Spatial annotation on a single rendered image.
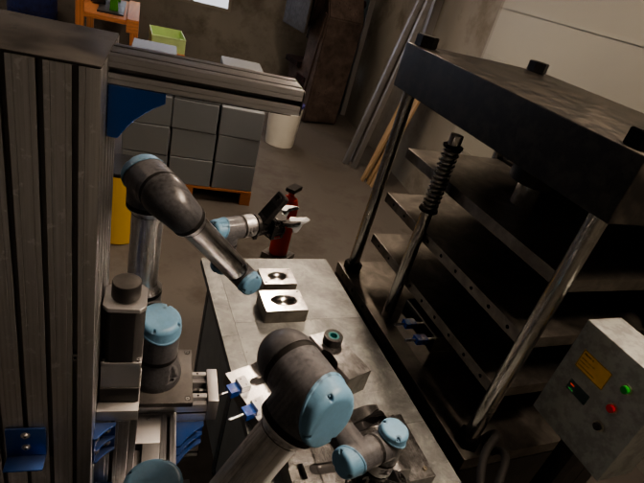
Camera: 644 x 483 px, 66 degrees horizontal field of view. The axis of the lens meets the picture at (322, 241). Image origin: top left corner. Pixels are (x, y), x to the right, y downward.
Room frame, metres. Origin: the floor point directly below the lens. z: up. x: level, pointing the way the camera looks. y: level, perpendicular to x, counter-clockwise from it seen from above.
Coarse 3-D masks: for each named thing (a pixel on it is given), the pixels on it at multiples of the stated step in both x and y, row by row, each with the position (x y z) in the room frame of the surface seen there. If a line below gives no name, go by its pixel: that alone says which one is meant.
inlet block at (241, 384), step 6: (240, 378) 1.30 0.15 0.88; (228, 384) 1.27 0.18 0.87; (234, 384) 1.27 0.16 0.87; (240, 384) 1.27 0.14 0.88; (246, 384) 1.28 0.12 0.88; (228, 390) 1.25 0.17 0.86; (234, 390) 1.25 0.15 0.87; (240, 390) 1.26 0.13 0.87; (246, 390) 1.27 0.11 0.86; (234, 396) 1.24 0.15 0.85
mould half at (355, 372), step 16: (320, 336) 1.61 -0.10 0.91; (336, 352) 1.55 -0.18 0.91; (352, 352) 1.57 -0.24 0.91; (240, 368) 1.37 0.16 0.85; (256, 368) 1.39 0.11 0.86; (336, 368) 1.47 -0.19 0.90; (352, 368) 1.48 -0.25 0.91; (368, 368) 1.51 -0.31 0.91; (224, 384) 1.32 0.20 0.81; (352, 384) 1.44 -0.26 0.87; (240, 400) 1.24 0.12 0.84; (256, 416) 1.18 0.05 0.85
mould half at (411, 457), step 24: (360, 408) 1.27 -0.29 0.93; (360, 432) 1.18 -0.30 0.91; (408, 432) 1.29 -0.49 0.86; (312, 456) 1.06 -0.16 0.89; (408, 456) 1.19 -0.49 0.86; (288, 480) 0.98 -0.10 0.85; (312, 480) 0.98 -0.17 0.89; (336, 480) 1.00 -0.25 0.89; (408, 480) 1.09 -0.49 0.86; (432, 480) 1.14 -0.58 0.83
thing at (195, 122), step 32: (256, 64) 4.97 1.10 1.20; (128, 128) 3.94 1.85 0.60; (160, 128) 4.03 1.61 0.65; (192, 128) 4.13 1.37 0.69; (224, 128) 4.23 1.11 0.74; (256, 128) 4.33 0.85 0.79; (192, 160) 4.14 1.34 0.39; (224, 160) 4.25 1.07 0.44; (256, 160) 4.36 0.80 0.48; (192, 192) 4.15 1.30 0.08
